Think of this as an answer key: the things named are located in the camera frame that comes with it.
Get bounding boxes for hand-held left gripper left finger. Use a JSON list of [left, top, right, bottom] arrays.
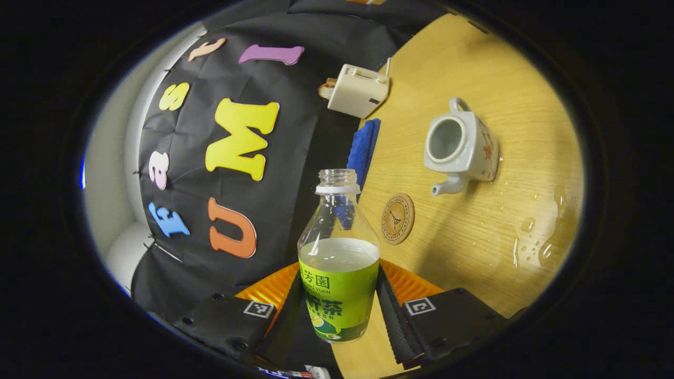
[[171, 262, 311, 367]]

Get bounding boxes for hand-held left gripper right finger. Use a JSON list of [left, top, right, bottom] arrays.
[[375, 259, 512, 369]]

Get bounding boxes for green label water bottle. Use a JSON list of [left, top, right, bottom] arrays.
[[297, 168, 381, 344]]

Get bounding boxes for round cork coaster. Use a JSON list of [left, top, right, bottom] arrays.
[[381, 193, 415, 245]]

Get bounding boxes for white ceramic teacup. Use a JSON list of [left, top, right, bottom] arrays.
[[423, 97, 500, 197]]

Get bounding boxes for blue towel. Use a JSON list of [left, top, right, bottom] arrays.
[[346, 118, 381, 193]]

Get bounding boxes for black backdrop cloth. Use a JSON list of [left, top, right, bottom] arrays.
[[129, 0, 448, 323]]

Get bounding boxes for white toaster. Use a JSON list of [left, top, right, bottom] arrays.
[[326, 64, 391, 119]]

